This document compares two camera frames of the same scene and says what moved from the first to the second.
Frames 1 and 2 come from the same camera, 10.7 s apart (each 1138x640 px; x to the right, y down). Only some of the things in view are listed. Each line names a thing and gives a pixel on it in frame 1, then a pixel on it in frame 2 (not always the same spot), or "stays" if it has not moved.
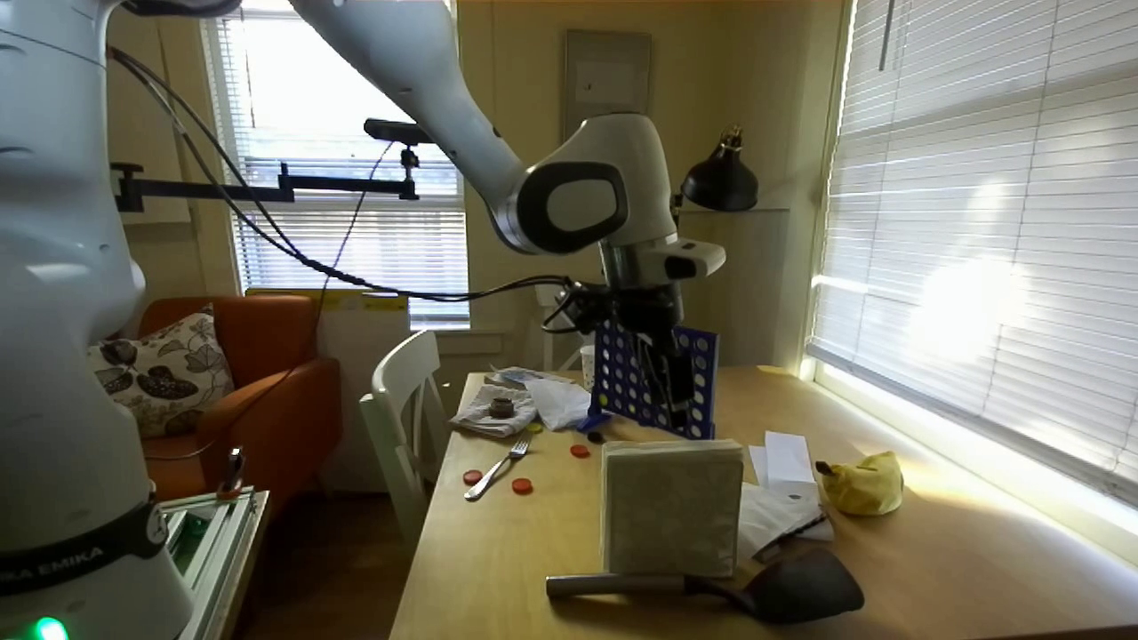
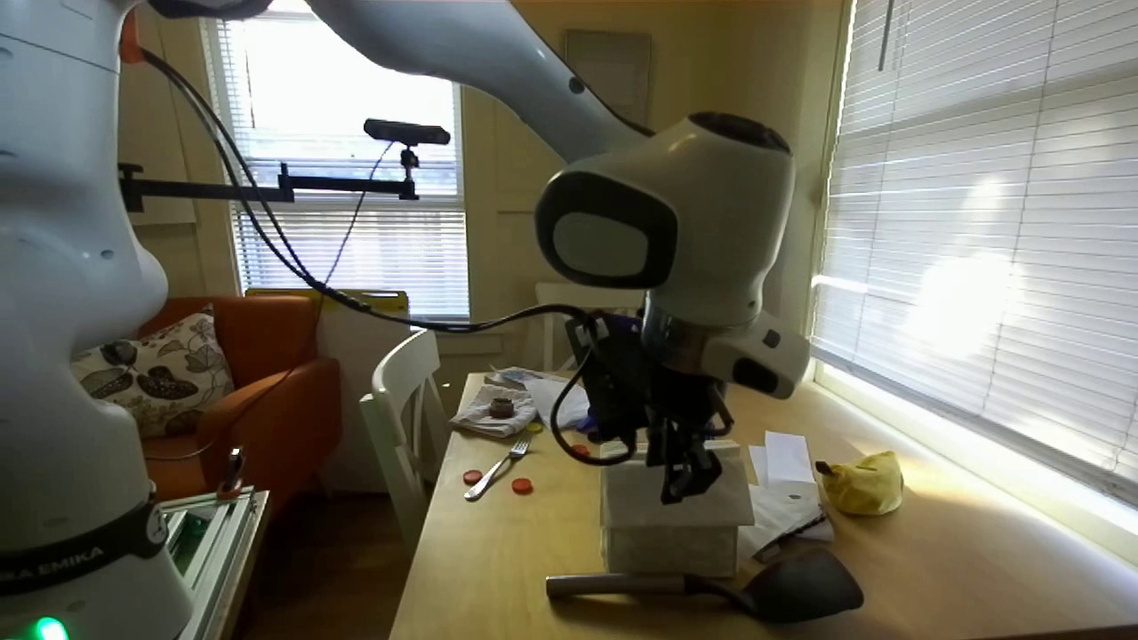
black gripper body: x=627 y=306 to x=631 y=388
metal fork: x=497 y=471 stays
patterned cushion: x=165 y=377 stays
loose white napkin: x=774 y=509 stays
